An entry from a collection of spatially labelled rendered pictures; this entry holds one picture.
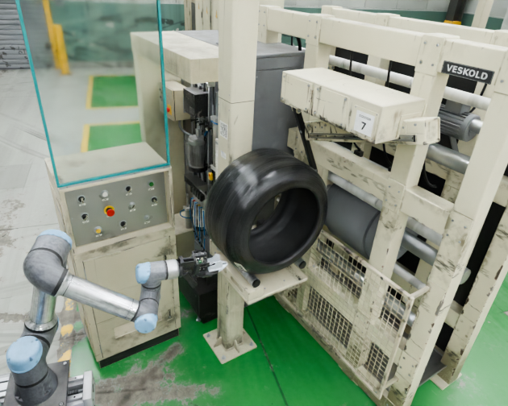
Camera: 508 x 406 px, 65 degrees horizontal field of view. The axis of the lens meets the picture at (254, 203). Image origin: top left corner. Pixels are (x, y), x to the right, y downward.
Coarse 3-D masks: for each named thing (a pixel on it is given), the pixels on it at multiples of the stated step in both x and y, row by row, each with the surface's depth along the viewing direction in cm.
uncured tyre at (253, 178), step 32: (256, 160) 176; (288, 160) 176; (224, 192) 173; (256, 192) 165; (288, 192) 213; (320, 192) 184; (224, 224) 170; (288, 224) 217; (320, 224) 195; (256, 256) 206; (288, 256) 195
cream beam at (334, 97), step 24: (288, 72) 183; (312, 72) 185; (336, 72) 188; (288, 96) 186; (312, 96) 173; (336, 96) 160; (360, 96) 154; (384, 96) 155; (408, 96) 157; (336, 120) 164; (384, 120) 147
